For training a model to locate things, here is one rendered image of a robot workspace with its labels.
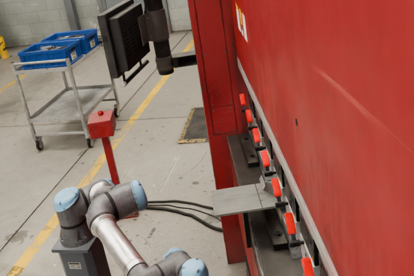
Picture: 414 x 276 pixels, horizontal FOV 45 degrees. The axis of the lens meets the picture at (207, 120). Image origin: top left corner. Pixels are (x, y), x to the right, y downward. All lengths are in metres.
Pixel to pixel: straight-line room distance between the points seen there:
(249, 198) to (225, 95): 0.87
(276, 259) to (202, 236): 1.70
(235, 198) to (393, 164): 1.36
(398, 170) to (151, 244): 2.98
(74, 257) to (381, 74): 1.89
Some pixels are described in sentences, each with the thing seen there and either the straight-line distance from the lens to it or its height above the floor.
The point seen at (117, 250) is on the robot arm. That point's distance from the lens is 1.70.
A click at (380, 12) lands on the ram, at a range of 0.65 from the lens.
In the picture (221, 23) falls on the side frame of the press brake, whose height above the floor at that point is 1.50.
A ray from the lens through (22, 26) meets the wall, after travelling 10.52.
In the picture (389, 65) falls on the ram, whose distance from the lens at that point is 0.64.
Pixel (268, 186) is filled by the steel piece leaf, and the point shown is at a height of 1.03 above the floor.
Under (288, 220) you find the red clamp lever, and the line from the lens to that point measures 1.46.
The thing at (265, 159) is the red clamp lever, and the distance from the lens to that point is 1.79.
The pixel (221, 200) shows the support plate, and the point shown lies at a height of 1.00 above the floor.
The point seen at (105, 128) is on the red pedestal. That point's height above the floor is 0.75.
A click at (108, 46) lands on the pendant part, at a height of 1.43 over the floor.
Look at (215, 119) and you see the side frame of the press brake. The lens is 2.75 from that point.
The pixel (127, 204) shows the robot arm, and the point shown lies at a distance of 1.88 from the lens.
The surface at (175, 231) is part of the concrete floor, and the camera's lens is 3.63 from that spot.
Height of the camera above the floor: 2.06
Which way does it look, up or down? 23 degrees down
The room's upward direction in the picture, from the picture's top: 9 degrees counter-clockwise
